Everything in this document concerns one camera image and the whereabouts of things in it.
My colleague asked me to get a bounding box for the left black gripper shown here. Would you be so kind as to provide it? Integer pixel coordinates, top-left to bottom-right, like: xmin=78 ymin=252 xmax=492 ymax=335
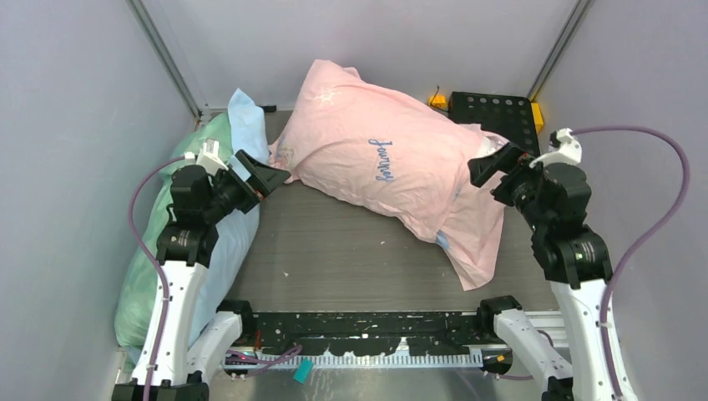
xmin=203 ymin=150 xmax=289 ymax=223

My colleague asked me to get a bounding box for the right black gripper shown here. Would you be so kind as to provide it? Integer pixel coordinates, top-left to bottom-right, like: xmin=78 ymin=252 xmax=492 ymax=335
xmin=468 ymin=139 xmax=547 ymax=228

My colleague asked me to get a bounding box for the pink pillowcase with blue script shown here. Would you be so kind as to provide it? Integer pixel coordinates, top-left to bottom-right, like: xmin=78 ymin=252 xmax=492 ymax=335
xmin=269 ymin=59 xmax=503 ymax=291

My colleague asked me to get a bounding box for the white pillow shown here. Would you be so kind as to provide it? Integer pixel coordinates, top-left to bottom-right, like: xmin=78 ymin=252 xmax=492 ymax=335
xmin=475 ymin=133 xmax=508 ymax=159

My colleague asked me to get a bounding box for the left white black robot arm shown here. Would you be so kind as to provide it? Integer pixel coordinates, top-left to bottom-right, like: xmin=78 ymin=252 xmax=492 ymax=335
xmin=111 ymin=150 xmax=290 ymax=400

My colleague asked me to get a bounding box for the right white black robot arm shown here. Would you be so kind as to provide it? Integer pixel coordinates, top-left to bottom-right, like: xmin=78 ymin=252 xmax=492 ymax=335
xmin=468 ymin=143 xmax=636 ymax=400

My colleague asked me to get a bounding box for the light blue pillow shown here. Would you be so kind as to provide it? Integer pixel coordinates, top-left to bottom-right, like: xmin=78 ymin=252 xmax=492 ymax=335
xmin=173 ymin=89 xmax=270 ymax=342

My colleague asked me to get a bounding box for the green patterned pillow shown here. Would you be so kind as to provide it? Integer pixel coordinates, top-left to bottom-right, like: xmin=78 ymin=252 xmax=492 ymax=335
xmin=114 ymin=112 xmax=234 ymax=350

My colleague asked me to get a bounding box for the black perforated metal plate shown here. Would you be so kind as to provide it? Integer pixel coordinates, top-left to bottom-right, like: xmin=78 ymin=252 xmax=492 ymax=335
xmin=448 ymin=91 xmax=540 ymax=156

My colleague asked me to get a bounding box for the yellow edge block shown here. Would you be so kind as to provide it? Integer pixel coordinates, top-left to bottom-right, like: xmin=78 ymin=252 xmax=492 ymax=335
xmin=531 ymin=102 xmax=544 ymax=135

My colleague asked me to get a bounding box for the yellow small block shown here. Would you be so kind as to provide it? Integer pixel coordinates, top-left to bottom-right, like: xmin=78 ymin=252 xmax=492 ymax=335
xmin=427 ymin=86 xmax=448 ymax=111

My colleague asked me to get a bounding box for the teal tape piece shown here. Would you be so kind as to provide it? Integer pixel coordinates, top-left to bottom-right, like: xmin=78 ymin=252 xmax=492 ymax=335
xmin=293 ymin=359 xmax=314 ymax=384

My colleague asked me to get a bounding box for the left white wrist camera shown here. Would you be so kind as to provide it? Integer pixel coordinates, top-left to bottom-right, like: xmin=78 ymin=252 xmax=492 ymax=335
xmin=184 ymin=138 xmax=229 ymax=176

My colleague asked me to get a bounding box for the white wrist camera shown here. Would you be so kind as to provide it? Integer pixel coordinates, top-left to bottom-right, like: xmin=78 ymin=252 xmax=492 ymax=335
xmin=528 ymin=128 xmax=583 ymax=169
xmin=184 ymin=138 xmax=229 ymax=176

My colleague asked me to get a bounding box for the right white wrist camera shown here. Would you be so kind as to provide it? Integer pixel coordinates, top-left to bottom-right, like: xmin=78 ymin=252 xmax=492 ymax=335
xmin=528 ymin=128 xmax=583 ymax=169

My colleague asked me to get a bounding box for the black paint-chipped base rail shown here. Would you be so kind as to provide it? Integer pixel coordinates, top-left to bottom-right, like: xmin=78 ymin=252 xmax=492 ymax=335
xmin=236 ymin=312 xmax=500 ymax=357

